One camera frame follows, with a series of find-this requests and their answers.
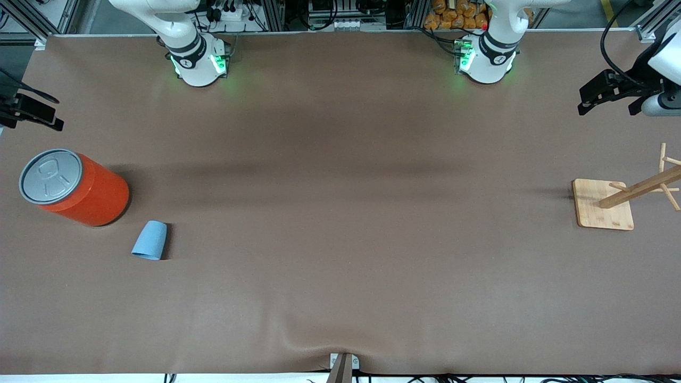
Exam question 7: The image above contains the aluminium profile frame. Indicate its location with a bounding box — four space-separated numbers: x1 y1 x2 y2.
0 0 681 44

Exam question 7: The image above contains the orange can with grey lid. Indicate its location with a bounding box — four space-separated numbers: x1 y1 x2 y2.
19 148 130 228

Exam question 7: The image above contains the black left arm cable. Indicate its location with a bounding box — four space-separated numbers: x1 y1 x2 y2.
600 0 647 88

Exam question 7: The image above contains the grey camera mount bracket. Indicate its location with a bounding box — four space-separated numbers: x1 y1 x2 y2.
326 352 360 383

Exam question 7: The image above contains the brown table mat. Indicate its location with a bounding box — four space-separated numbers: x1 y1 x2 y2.
0 29 681 376

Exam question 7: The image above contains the black electronics box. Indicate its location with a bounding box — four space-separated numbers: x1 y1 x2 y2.
309 0 362 16

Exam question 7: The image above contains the wooden cup rack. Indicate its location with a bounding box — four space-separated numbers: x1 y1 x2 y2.
572 143 681 231

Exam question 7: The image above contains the pile of orange objects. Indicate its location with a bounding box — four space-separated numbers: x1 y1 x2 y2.
424 0 493 30

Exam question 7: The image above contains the white power strip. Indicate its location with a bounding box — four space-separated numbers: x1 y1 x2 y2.
329 19 387 31
210 0 259 22

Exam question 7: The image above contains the light blue plastic cup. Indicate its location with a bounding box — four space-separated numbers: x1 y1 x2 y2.
131 220 168 261

